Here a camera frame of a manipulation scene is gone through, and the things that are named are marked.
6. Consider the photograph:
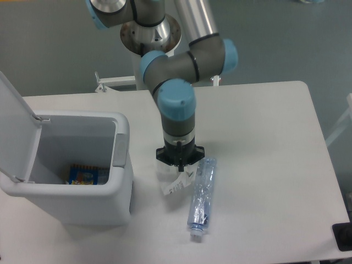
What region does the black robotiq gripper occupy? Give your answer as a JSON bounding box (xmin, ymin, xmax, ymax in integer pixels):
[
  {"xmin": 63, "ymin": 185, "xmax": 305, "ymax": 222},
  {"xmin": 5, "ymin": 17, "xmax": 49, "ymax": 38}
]
[{"xmin": 156, "ymin": 139, "xmax": 205, "ymax": 171}]

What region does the white plastic wrapper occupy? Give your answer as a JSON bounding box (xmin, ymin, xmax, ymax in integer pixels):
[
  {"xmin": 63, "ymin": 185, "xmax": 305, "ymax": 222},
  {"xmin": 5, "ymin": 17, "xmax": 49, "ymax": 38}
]
[{"xmin": 155, "ymin": 161, "xmax": 197, "ymax": 196}]

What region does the crushed clear plastic bottle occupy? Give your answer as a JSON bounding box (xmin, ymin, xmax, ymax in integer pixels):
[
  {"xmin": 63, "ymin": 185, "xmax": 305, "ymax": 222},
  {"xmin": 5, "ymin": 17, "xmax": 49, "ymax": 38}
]
[{"xmin": 187, "ymin": 158, "xmax": 217, "ymax": 242}]

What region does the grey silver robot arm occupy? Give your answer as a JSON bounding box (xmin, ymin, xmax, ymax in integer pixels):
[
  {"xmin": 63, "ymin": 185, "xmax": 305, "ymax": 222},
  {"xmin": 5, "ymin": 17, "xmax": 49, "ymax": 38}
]
[{"xmin": 86, "ymin": 1, "xmax": 238, "ymax": 171}]

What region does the white plastic trash can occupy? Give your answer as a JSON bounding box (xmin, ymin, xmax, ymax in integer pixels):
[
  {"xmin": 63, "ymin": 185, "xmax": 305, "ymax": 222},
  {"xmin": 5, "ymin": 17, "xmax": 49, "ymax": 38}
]
[{"xmin": 1, "ymin": 111, "xmax": 133, "ymax": 226}]

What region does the white trash can lid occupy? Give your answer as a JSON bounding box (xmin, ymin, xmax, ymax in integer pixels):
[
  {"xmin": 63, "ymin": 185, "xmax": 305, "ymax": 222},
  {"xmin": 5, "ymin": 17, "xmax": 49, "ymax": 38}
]
[{"xmin": 1, "ymin": 73, "xmax": 51, "ymax": 183}]

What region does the blue yellow snack packet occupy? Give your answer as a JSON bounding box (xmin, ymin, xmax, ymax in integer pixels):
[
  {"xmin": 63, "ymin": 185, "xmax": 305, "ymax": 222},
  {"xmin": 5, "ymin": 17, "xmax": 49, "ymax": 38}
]
[{"xmin": 65, "ymin": 164, "xmax": 109, "ymax": 185}]

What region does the black device at table edge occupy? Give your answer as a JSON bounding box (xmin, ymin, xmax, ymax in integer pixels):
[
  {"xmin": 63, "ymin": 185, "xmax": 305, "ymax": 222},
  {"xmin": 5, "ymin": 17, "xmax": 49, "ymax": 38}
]
[{"xmin": 332, "ymin": 222, "xmax": 351, "ymax": 252}]

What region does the white upright bracket post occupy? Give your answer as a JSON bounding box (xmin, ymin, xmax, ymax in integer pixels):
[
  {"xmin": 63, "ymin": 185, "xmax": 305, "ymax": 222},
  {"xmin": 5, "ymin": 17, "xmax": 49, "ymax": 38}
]
[{"xmin": 211, "ymin": 75, "xmax": 221, "ymax": 86}]

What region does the white left base bracket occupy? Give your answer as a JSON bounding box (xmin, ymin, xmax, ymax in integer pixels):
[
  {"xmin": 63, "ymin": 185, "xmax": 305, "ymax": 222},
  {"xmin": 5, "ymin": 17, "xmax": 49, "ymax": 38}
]
[{"xmin": 95, "ymin": 71, "xmax": 136, "ymax": 93}]

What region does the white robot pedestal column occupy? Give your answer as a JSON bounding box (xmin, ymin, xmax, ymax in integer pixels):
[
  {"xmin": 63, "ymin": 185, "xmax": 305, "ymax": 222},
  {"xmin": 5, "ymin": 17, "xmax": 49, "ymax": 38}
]
[{"xmin": 130, "ymin": 52, "xmax": 148, "ymax": 90}]

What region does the white frame at right edge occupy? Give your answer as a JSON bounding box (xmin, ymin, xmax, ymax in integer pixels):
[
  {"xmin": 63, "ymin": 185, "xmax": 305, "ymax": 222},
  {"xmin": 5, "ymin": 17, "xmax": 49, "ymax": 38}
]
[{"xmin": 325, "ymin": 93, "xmax": 351, "ymax": 147}]

